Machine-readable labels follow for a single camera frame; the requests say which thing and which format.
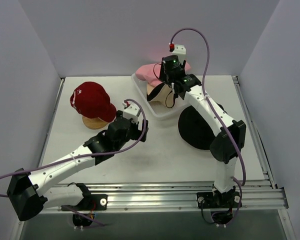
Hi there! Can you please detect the pink hat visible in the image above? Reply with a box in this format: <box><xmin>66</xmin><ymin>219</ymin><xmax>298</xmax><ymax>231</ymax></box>
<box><xmin>135</xmin><ymin>60</ymin><xmax>191</xmax><ymax>87</ymax></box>

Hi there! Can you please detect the red baseball cap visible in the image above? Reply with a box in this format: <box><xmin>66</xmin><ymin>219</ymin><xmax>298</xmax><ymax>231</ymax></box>
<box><xmin>69</xmin><ymin>81</ymin><xmax>117</xmax><ymax>122</ymax></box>

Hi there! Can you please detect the black bucket hat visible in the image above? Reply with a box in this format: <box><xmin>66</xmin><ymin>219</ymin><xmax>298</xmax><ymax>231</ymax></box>
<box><xmin>178</xmin><ymin>106</ymin><xmax>215</xmax><ymax>151</ymax></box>

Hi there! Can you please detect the pink baseball cap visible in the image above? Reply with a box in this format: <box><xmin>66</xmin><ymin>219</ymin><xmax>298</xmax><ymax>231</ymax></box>
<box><xmin>70</xmin><ymin>100</ymin><xmax>81</xmax><ymax>114</ymax></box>

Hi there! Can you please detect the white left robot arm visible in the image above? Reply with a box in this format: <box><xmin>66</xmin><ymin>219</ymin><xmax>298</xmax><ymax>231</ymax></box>
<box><xmin>7</xmin><ymin>111</ymin><xmax>149</xmax><ymax>221</ymax></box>

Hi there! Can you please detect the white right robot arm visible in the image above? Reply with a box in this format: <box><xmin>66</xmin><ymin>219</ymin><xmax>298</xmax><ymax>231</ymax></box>
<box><xmin>159</xmin><ymin>55</ymin><xmax>247</xmax><ymax>207</ymax></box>

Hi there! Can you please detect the beige hat in basket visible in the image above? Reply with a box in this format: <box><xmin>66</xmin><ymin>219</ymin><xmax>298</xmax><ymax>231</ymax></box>
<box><xmin>146</xmin><ymin>83</ymin><xmax>176</xmax><ymax>109</ymax></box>

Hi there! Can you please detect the white plastic basket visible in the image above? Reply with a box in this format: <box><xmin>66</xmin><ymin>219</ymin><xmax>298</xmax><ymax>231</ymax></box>
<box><xmin>131</xmin><ymin>73</ymin><xmax>189</xmax><ymax>120</ymax></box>

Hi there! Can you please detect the wooden mushroom hat stand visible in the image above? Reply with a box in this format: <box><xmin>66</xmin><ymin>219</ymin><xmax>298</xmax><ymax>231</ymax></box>
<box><xmin>82</xmin><ymin>116</ymin><xmax>109</xmax><ymax>130</ymax></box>

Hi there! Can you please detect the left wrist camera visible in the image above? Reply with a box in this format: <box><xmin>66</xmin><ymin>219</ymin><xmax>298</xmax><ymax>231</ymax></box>
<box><xmin>122</xmin><ymin>100</ymin><xmax>141</xmax><ymax>124</ymax></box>

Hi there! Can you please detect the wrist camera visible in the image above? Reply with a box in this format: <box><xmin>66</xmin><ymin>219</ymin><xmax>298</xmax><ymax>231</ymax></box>
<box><xmin>169</xmin><ymin>43</ymin><xmax>187</xmax><ymax>63</ymax></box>
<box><xmin>122</xmin><ymin>100</ymin><xmax>141</xmax><ymax>124</ymax></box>

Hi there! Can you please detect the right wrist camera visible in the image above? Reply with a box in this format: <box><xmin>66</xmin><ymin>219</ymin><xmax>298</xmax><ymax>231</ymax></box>
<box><xmin>169</xmin><ymin>43</ymin><xmax>187</xmax><ymax>63</ymax></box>

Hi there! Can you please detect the aluminium mounting rail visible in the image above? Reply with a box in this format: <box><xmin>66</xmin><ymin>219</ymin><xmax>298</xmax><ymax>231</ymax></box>
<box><xmin>42</xmin><ymin>180</ymin><xmax>288</xmax><ymax>213</ymax></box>

